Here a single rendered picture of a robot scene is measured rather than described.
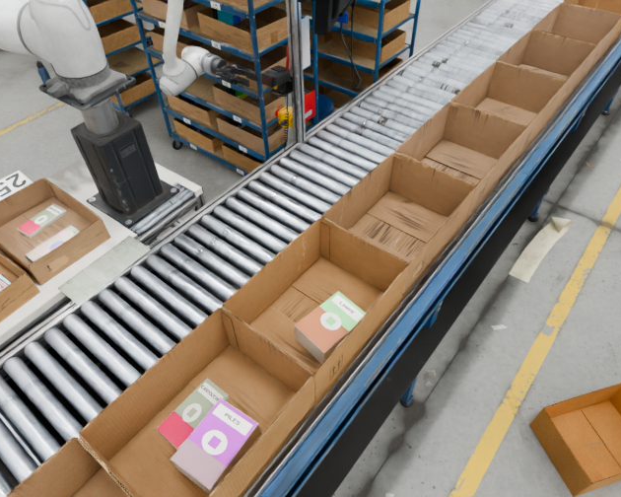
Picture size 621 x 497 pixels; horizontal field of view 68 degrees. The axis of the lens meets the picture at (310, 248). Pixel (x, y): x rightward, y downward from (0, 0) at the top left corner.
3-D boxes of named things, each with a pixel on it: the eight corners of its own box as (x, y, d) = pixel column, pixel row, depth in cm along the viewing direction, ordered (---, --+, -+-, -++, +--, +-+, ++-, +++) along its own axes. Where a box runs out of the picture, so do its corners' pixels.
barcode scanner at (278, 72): (259, 96, 188) (259, 70, 181) (279, 88, 195) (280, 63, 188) (272, 102, 185) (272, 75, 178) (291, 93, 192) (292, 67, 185)
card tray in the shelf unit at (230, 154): (223, 157, 303) (221, 144, 295) (254, 135, 319) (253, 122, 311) (270, 180, 285) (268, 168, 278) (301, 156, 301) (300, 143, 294)
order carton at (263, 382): (231, 341, 124) (220, 304, 112) (316, 407, 111) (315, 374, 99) (104, 462, 104) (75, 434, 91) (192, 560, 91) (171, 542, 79)
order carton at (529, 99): (485, 98, 205) (495, 60, 192) (551, 119, 192) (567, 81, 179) (442, 138, 185) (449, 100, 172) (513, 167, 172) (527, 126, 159)
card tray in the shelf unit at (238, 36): (199, 32, 245) (195, 12, 237) (242, 14, 259) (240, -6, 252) (251, 53, 226) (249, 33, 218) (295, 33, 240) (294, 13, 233)
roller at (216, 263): (182, 237, 176) (179, 228, 172) (286, 307, 153) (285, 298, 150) (172, 245, 173) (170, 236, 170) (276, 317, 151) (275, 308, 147)
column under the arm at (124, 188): (86, 202, 183) (49, 130, 159) (138, 169, 197) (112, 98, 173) (128, 229, 173) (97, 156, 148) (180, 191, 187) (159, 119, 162)
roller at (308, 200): (264, 177, 199) (263, 168, 196) (364, 229, 177) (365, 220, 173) (256, 182, 197) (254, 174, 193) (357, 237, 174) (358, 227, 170)
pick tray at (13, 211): (54, 195, 186) (43, 176, 179) (111, 237, 170) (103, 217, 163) (-15, 237, 172) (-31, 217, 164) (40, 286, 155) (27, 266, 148)
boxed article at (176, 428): (158, 431, 108) (156, 428, 107) (208, 381, 116) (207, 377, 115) (178, 452, 105) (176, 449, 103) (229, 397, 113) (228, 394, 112)
